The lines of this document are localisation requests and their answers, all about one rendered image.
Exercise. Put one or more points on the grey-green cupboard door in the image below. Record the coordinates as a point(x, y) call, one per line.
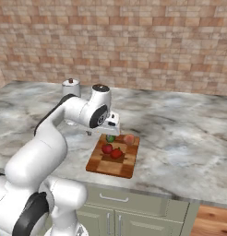
point(95, 222)
point(146, 226)

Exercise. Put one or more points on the red tomato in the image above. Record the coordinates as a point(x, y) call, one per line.
point(107, 148)

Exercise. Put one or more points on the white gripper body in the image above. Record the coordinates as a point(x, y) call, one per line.
point(109, 128)

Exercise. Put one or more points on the wooden cutting board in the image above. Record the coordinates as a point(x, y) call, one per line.
point(113, 161)

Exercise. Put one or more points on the green avocado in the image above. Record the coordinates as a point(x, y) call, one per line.
point(110, 138)

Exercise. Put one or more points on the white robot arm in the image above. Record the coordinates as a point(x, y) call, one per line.
point(41, 153)

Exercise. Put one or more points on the grey-green drawer front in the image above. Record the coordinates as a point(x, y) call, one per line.
point(133, 201)

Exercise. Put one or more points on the white jar with brown knob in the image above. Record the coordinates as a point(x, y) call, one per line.
point(71, 87)

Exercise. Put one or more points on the red bell pepper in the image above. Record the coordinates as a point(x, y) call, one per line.
point(116, 153)

